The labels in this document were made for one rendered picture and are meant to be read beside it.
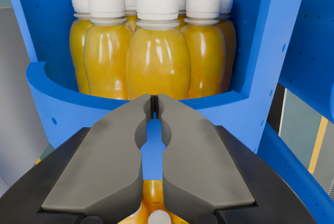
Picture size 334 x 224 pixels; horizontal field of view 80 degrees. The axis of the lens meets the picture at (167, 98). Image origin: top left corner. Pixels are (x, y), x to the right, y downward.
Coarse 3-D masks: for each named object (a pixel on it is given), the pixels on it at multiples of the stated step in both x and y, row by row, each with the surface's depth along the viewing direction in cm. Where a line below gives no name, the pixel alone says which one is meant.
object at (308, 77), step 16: (304, 0) 53; (320, 0) 48; (304, 16) 48; (320, 16) 44; (304, 32) 46; (320, 32) 42; (288, 48) 50; (304, 48) 45; (320, 48) 41; (288, 64) 50; (304, 64) 44; (320, 64) 40; (288, 80) 52; (304, 80) 45; (320, 80) 40; (304, 96) 48; (320, 96) 41; (320, 112) 46
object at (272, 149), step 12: (264, 132) 131; (264, 144) 123; (276, 144) 121; (264, 156) 117; (276, 156) 113; (288, 156) 112; (276, 168) 107; (288, 168) 105; (300, 168) 105; (288, 180) 100; (300, 180) 98; (312, 180) 99; (300, 192) 93; (312, 192) 92; (324, 192) 94; (312, 204) 87; (324, 204) 87; (324, 216) 83
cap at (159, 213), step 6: (156, 210) 35; (162, 210) 35; (150, 216) 34; (156, 216) 34; (162, 216) 34; (168, 216) 34; (150, 222) 33; (156, 222) 33; (162, 222) 33; (168, 222) 33
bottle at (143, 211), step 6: (144, 204) 40; (138, 210) 37; (144, 210) 38; (132, 216) 36; (138, 216) 37; (144, 216) 38; (120, 222) 37; (126, 222) 36; (132, 222) 36; (138, 222) 37; (144, 222) 38
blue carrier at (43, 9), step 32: (32, 0) 22; (64, 0) 27; (256, 0) 26; (288, 0) 13; (32, 32) 21; (64, 32) 28; (256, 32) 13; (288, 32) 15; (32, 64) 21; (64, 64) 29; (256, 64) 14; (64, 96) 15; (96, 96) 15; (224, 96) 15; (256, 96) 16; (64, 128) 16; (160, 128) 14; (256, 128) 18; (160, 160) 15
